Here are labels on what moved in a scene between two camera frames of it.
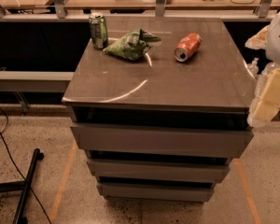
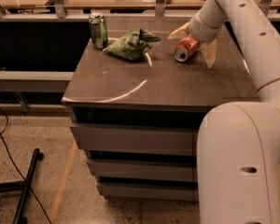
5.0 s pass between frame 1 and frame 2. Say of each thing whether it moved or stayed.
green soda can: stayed
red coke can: stayed
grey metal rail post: stayed
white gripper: moved
